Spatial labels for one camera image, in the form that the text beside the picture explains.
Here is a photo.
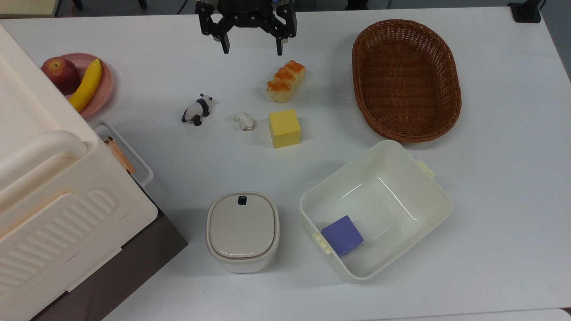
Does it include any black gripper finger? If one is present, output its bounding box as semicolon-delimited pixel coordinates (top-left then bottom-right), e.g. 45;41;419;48
267;4;298;57
198;4;231;54

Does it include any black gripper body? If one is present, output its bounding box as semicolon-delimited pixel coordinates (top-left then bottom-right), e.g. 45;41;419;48
217;0;273;28

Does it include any orange-topped bread loaf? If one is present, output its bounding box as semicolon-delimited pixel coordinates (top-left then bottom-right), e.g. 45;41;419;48
267;60;306;103

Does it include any brown wicker basket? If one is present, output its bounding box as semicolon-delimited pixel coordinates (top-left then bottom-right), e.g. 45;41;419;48
352;19;463;143

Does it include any panda figurine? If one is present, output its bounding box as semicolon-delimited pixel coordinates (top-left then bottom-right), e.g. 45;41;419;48
181;93;213;127

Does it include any yellow cube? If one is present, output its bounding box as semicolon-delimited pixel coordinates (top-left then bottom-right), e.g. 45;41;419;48
268;109;302;149

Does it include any pink plate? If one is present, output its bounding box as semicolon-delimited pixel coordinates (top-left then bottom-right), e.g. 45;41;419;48
41;53;114;119

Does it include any yellow banana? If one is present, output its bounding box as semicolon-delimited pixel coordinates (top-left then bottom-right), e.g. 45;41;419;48
68;58;103;113

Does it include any red apple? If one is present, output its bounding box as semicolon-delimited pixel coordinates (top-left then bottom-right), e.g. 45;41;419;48
41;57;82;95

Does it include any light wooden desk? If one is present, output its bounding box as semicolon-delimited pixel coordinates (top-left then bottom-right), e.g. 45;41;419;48
0;0;62;19

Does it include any cream plastic tub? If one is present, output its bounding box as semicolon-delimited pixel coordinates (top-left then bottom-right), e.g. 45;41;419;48
299;140;453;281

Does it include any small cream lidded bin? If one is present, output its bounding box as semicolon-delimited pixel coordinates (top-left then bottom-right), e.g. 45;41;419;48
206;192;280;274

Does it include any purple cube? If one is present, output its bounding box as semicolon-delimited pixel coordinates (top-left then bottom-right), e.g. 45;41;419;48
321;215;364;257

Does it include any cream plastic storage crate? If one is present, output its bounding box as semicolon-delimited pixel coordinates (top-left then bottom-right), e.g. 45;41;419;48
0;25;159;321

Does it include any white box handle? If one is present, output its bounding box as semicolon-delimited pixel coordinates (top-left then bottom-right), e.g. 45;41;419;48
91;119;154;188

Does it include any black clamp mount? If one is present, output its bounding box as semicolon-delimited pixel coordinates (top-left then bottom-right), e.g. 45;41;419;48
508;0;546;24

